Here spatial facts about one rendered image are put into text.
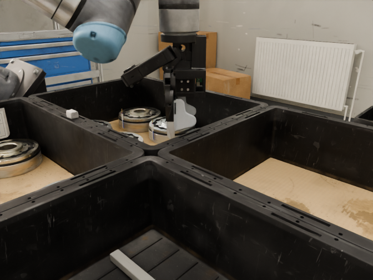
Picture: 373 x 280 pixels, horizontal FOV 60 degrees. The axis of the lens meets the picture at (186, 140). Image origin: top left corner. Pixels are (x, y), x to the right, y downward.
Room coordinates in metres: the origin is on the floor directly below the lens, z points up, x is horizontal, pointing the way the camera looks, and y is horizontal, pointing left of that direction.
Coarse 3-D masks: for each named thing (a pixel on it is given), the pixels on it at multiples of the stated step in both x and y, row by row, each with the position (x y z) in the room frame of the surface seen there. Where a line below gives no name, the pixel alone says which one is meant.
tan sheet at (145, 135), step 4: (116, 120) 0.78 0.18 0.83; (112, 124) 0.75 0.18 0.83; (116, 124) 0.75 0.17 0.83; (116, 128) 0.72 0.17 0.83; (132, 132) 0.70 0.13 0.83; (140, 132) 0.70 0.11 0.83; (144, 132) 0.70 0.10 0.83; (148, 132) 0.70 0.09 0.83; (144, 136) 0.67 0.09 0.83; (148, 136) 0.67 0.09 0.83; (144, 140) 0.65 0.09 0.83; (148, 140) 0.65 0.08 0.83; (152, 144) 0.63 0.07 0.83
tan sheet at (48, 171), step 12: (36, 168) 0.52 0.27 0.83; (48, 168) 0.52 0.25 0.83; (60, 168) 0.52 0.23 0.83; (0, 180) 0.48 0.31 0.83; (12, 180) 0.48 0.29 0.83; (24, 180) 0.48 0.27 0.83; (36, 180) 0.48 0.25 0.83; (48, 180) 0.48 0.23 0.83; (60, 180) 0.48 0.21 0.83; (0, 192) 0.44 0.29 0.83; (12, 192) 0.44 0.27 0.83; (24, 192) 0.44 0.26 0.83
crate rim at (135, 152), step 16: (48, 112) 0.54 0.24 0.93; (80, 128) 0.46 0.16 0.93; (96, 128) 0.46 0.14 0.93; (112, 144) 0.41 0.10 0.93; (128, 144) 0.40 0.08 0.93; (128, 160) 0.35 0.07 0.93; (80, 176) 0.31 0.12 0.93; (32, 192) 0.28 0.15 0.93; (48, 192) 0.28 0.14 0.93; (0, 208) 0.25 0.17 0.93
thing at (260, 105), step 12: (96, 84) 0.75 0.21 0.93; (36, 96) 0.65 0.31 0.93; (216, 96) 0.66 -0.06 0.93; (228, 96) 0.64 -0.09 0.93; (60, 108) 0.56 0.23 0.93; (252, 108) 0.56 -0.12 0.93; (84, 120) 0.50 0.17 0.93; (228, 120) 0.50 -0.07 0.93; (108, 132) 0.44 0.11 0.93; (192, 132) 0.44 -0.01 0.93; (144, 144) 0.40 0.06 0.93; (156, 144) 0.40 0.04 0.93; (168, 144) 0.40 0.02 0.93
